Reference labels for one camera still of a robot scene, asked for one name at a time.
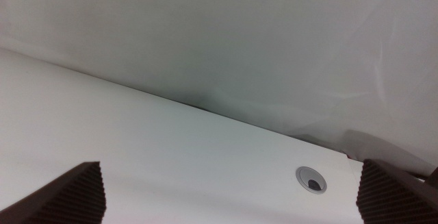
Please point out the white backdrop curtain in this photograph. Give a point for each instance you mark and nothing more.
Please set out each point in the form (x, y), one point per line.
(239, 28)

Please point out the black monitor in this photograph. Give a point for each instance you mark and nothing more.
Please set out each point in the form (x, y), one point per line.
(434, 179)

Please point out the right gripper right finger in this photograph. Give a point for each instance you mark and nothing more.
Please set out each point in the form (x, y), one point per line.
(393, 200)

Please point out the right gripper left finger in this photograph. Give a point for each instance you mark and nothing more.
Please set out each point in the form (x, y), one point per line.
(65, 200)

